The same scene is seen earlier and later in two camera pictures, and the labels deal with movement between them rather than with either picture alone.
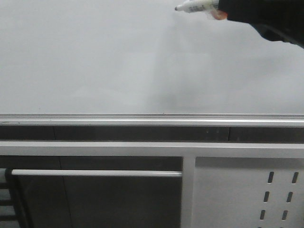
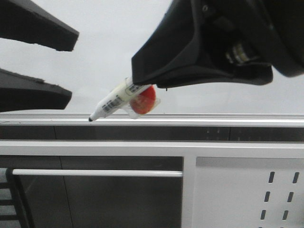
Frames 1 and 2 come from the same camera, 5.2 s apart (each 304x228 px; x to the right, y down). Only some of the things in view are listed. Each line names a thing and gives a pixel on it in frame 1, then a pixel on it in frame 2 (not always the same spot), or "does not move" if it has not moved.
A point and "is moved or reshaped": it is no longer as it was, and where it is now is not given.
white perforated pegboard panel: x=245 y=192 does not move
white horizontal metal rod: x=96 y=173 does not move
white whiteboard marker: x=197 y=6 is moved or reshaped
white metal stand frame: x=189 y=150 does not move
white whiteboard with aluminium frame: x=141 y=63 does not move
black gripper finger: x=279 y=20 to x=171 y=47
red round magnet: x=219 y=14 is moved or reshaped
